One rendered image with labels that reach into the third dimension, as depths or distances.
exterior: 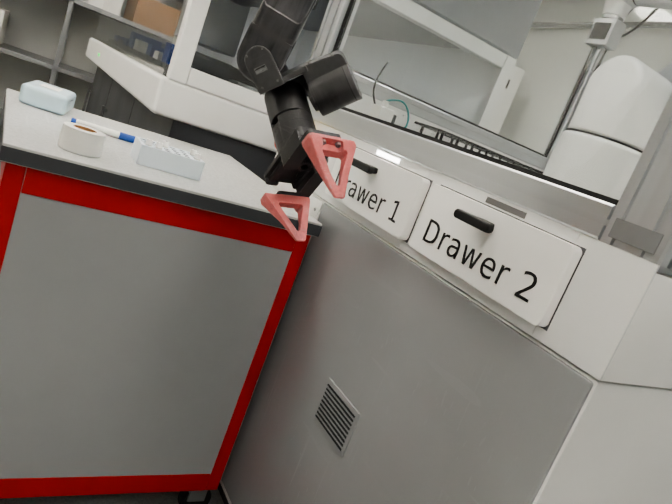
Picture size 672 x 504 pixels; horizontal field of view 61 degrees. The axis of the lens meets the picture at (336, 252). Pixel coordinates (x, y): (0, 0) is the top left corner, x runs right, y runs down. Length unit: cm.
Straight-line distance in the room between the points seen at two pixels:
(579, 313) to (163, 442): 90
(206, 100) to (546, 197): 118
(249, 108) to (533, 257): 122
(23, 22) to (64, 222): 412
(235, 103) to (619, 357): 136
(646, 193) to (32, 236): 90
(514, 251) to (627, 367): 19
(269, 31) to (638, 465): 75
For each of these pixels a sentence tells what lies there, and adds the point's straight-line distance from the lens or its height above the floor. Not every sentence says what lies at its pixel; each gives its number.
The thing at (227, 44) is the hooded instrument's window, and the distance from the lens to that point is 180.
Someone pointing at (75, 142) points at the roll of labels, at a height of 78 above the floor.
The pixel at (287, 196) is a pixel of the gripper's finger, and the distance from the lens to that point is 77.
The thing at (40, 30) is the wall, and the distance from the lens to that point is 511.
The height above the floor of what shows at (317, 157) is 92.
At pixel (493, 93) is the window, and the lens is 97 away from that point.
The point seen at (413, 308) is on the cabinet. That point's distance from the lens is 95.
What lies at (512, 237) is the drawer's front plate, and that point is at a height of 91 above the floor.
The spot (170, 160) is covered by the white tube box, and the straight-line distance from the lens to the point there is 116.
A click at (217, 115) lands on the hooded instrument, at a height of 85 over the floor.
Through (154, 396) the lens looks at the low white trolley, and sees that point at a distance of 125.
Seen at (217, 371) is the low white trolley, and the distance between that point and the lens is 126.
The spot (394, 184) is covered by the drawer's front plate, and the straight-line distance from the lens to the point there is 102.
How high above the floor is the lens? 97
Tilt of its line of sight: 12 degrees down
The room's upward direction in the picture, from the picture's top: 21 degrees clockwise
